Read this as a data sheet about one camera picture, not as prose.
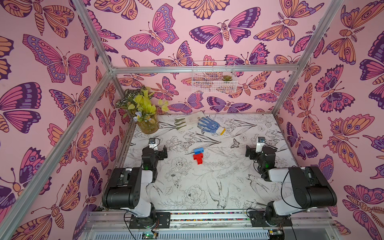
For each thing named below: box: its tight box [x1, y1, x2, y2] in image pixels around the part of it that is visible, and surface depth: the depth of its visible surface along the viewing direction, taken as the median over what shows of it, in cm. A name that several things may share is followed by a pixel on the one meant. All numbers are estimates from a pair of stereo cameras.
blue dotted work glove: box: [197, 116, 220, 134], surface depth 116 cm
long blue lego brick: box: [194, 147, 204, 155], surface depth 99 cm
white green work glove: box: [174, 111, 205, 131], surface depth 119 cm
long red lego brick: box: [193, 153, 204, 165], surface depth 96 cm
